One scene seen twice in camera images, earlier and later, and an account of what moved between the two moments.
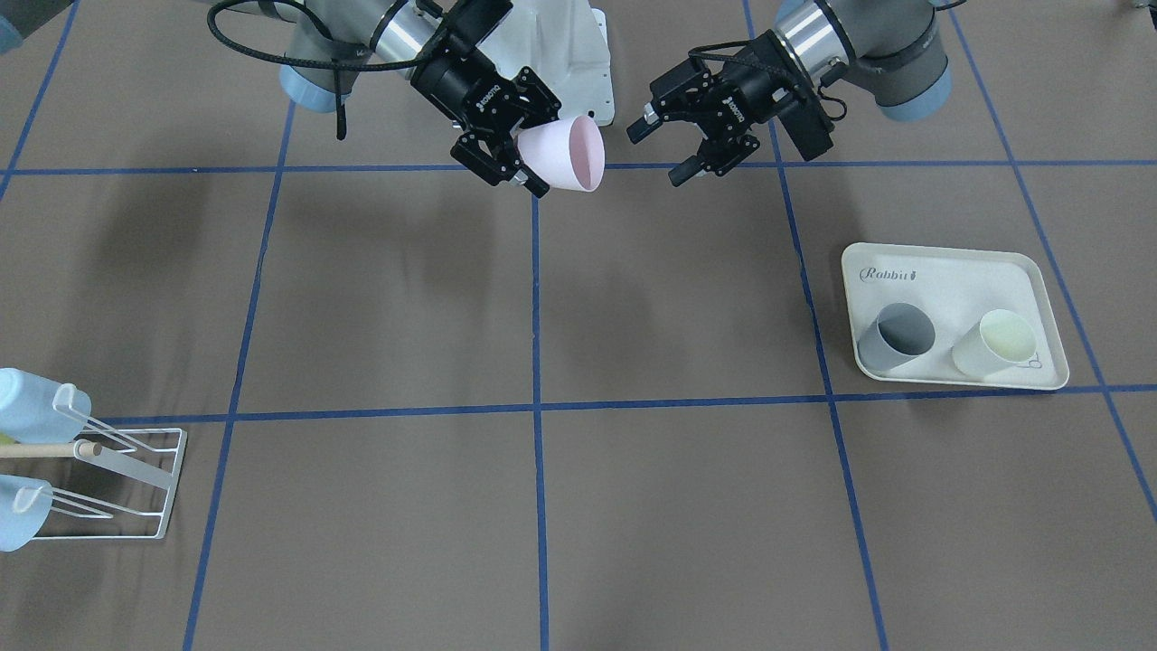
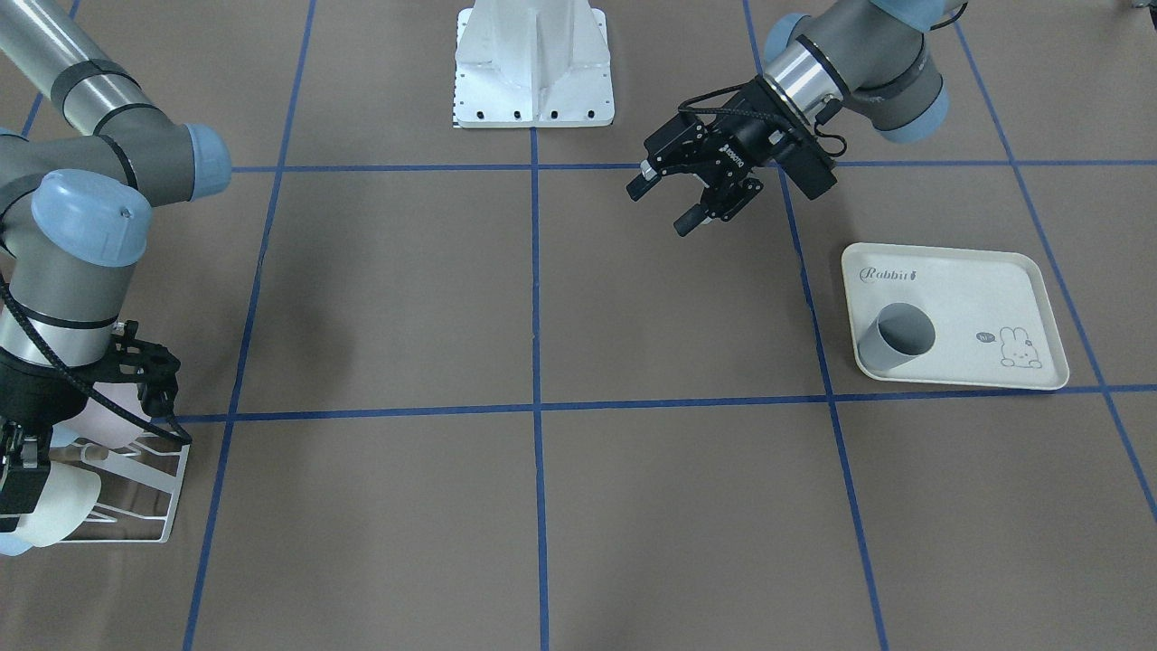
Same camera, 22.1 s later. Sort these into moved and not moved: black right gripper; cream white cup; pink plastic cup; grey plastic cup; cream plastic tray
Moved: pink plastic cup; cream white cup; black right gripper
Not moved: grey plastic cup; cream plastic tray
